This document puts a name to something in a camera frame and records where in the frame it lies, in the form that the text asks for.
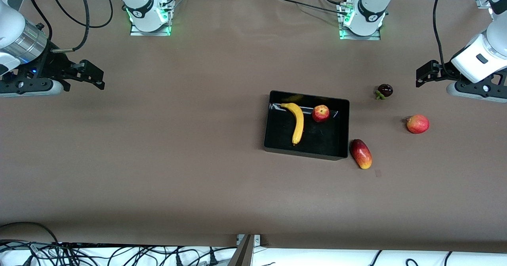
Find dark metal post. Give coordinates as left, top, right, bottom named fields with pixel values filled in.
left=227, top=234, right=255, bottom=266

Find black looping arm cable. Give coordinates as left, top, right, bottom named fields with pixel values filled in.
left=52, top=0, right=114, bottom=29

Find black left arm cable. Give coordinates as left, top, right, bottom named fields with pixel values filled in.
left=433, top=0, right=457, bottom=80

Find red yellow mango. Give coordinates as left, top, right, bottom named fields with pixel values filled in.
left=350, top=139, right=373, bottom=170

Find black cable with metal plug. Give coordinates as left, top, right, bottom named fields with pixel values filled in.
left=51, top=0, right=90, bottom=53

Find black arched floor cable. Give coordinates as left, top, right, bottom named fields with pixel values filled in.
left=0, top=221, right=61, bottom=245

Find dark purple mangosteen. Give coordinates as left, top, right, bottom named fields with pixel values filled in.
left=375, top=84, right=394, bottom=100

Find black rectangular plastic box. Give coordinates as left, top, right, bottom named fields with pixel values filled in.
left=263, top=90, right=350, bottom=161

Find yellow banana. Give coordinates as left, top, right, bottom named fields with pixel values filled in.
left=280, top=103, right=305, bottom=146

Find aluminium table edge bracket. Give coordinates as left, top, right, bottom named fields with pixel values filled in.
left=236, top=234, right=261, bottom=246

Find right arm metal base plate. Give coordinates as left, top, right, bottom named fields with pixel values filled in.
left=130, top=0, right=172, bottom=36

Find red apple on right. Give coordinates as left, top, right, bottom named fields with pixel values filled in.
left=406, top=114, right=430, bottom=134

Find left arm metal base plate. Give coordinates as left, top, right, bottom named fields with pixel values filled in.
left=339, top=4, right=381, bottom=41

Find red yellow apple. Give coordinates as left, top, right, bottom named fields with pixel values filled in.
left=312, top=105, right=330, bottom=123

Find black cables across table edge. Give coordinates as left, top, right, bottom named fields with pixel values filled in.
left=277, top=0, right=346, bottom=16

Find short black arm cable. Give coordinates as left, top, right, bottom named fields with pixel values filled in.
left=29, top=0, right=53, bottom=42

